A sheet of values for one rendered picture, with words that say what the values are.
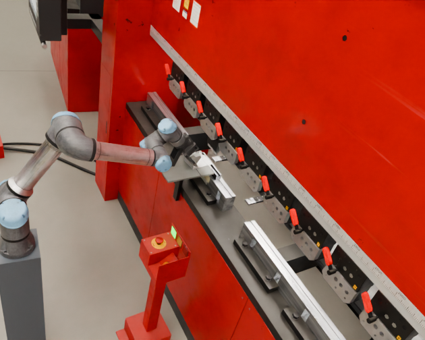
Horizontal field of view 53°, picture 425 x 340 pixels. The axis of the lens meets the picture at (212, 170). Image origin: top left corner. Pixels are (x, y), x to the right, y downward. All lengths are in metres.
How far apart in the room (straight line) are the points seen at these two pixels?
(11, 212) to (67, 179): 1.71
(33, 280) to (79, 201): 1.34
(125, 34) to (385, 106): 1.75
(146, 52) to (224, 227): 1.25
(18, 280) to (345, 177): 1.47
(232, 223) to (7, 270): 1.04
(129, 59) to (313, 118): 1.52
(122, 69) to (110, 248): 1.22
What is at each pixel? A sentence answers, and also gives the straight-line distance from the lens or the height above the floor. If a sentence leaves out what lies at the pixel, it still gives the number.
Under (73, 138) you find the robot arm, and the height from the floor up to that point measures 1.33.
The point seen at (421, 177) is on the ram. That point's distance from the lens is 1.31.
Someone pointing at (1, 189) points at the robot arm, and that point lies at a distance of 2.07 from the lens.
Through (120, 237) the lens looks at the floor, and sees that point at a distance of 3.17.
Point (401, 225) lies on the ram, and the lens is 1.39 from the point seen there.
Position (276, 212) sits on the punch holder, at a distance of 1.80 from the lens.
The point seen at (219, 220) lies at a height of 0.87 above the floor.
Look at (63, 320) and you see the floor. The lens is 2.78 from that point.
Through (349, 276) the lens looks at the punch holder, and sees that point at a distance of 1.59.
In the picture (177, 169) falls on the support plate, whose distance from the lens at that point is 2.19.
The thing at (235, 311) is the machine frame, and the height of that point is 0.67.
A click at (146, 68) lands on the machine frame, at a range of 2.85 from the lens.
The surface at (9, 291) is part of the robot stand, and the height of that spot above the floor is 0.58.
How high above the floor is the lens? 2.36
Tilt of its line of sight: 37 degrees down
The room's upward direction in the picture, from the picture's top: 15 degrees clockwise
